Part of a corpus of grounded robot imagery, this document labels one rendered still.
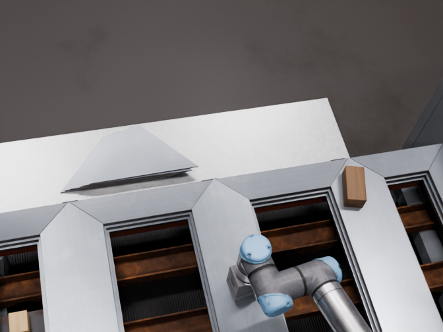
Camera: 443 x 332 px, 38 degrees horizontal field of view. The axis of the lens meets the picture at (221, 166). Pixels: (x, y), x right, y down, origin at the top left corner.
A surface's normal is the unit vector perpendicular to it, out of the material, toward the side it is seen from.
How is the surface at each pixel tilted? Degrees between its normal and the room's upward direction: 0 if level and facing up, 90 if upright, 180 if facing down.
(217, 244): 1
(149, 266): 0
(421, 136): 90
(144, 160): 0
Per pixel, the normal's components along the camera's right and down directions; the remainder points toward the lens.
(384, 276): 0.08, -0.52
